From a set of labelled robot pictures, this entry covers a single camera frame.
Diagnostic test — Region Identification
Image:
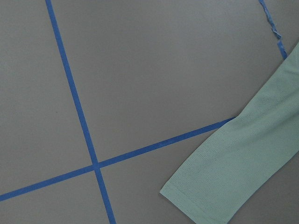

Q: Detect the olive green long-sleeve shirt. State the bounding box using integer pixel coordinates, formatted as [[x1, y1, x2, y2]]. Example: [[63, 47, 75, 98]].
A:
[[160, 47, 299, 224]]

